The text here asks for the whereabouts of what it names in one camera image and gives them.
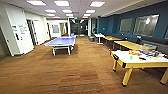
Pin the rectangular wooden table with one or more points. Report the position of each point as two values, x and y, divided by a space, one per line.
130 44
111 38

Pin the grey bin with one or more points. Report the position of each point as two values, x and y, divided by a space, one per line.
91 38

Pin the interior glass window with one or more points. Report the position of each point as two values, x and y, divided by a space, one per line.
166 31
126 25
146 25

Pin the blue ping pong table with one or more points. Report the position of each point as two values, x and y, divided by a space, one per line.
61 41

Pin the dark grey sofa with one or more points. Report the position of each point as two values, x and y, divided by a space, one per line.
156 45

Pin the white round table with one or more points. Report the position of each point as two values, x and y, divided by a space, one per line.
99 35

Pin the white wall notice paper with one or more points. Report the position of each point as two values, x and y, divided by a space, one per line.
23 29

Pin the small green cup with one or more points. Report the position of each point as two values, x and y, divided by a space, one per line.
131 57

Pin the black wall device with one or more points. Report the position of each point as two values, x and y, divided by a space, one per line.
16 36

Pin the rectangular ceiling light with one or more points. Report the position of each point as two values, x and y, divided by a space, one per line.
97 4
67 11
61 3
88 11
35 2

